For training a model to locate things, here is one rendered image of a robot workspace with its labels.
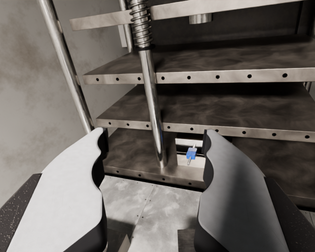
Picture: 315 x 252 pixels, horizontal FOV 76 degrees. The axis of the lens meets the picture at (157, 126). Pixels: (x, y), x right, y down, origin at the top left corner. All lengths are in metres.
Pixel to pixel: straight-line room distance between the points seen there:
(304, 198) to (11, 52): 2.16
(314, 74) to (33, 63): 2.02
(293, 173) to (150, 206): 0.68
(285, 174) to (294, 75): 0.48
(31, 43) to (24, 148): 0.93
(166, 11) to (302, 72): 0.53
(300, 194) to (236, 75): 0.56
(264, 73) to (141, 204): 0.72
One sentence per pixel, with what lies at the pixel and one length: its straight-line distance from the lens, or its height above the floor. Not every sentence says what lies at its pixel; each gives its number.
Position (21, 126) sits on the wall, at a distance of 2.14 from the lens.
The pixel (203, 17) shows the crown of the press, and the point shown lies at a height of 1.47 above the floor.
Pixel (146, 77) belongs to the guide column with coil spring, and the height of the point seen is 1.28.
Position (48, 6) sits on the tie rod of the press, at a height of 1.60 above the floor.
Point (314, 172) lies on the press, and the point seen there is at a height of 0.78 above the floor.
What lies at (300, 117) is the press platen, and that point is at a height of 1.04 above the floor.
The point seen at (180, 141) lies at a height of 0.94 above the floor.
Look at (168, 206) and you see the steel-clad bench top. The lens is 0.92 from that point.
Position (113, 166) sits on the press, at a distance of 1.21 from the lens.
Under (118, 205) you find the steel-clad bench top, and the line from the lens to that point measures 0.98.
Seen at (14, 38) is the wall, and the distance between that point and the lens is 2.14.
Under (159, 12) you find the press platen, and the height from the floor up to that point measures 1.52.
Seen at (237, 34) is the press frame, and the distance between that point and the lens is 1.63.
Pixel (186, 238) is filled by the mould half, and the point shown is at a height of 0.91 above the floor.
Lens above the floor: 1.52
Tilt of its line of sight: 29 degrees down
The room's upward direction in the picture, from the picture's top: 9 degrees counter-clockwise
